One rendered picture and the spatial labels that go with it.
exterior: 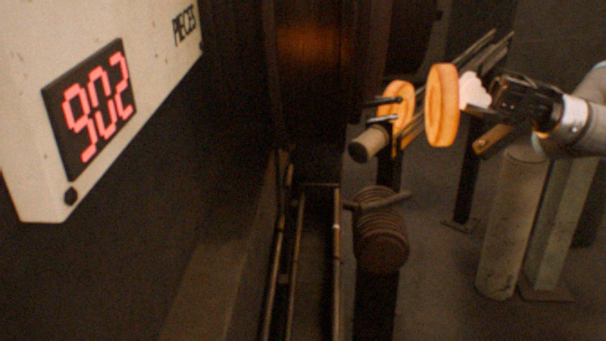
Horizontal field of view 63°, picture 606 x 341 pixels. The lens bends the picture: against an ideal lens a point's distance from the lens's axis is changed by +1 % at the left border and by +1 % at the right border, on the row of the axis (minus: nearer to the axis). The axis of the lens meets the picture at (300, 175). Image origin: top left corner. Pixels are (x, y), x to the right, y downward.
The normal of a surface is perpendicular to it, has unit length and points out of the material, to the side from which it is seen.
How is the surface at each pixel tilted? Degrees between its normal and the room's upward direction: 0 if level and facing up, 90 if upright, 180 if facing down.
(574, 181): 90
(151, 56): 90
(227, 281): 0
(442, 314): 0
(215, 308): 0
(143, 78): 90
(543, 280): 90
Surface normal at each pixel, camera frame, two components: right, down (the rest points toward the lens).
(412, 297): -0.01, -0.86
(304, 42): -0.06, 0.65
